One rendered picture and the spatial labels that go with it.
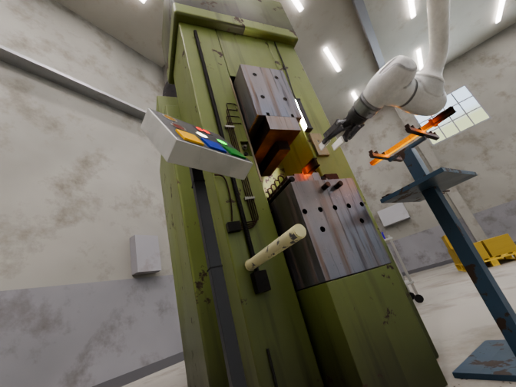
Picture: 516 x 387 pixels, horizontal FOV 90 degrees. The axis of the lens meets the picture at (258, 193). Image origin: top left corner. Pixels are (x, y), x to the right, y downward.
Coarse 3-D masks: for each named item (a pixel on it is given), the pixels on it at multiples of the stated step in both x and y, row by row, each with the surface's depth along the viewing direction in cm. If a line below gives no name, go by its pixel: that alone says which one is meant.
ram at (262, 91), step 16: (240, 64) 153; (240, 80) 154; (256, 80) 151; (272, 80) 157; (240, 96) 156; (256, 96) 145; (272, 96) 150; (288, 96) 155; (256, 112) 138; (272, 112) 143; (288, 112) 148; (256, 128) 148
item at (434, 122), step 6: (450, 108) 119; (438, 114) 122; (444, 114) 121; (450, 114) 119; (432, 120) 124; (438, 120) 122; (444, 120) 122; (426, 126) 126; (432, 126) 126; (408, 138) 133; (414, 138) 133; (396, 144) 138; (402, 144) 136; (390, 150) 141; (372, 162) 150; (378, 162) 150
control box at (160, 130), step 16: (144, 128) 93; (160, 128) 84; (176, 128) 87; (192, 128) 100; (160, 144) 83; (176, 144) 77; (192, 144) 80; (224, 144) 103; (176, 160) 80; (192, 160) 84; (208, 160) 88; (224, 160) 92; (240, 160) 96; (240, 176) 101
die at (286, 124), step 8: (264, 120) 141; (272, 120) 140; (280, 120) 142; (288, 120) 145; (296, 120) 148; (264, 128) 142; (272, 128) 137; (280, 128) 139; (288, 128) 142; (296, 128) 144; (256, 136) 151; (264, 136) 143; (272, 136) 143; (280, 136) 145; (288, 136) 147; (256, 144) 152; (264, 144) 148; (272, 144) 150; (256, 152) 153; (264, 152) 156; (256, 160) 162
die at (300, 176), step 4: (316, 172) 134; (288, 176) 125; (292, 176) 126; (296, 176) 127; (300, 176) 128; (304, 176) 129; (308, 176) 130; (312, 176) 131; (316, 176) 132; (284, 180) 127; (296, 180) 126; (300, 180) 127; (304, 180) 128; (308, 180) 129; (272, 196) 140; (268, 200) 144
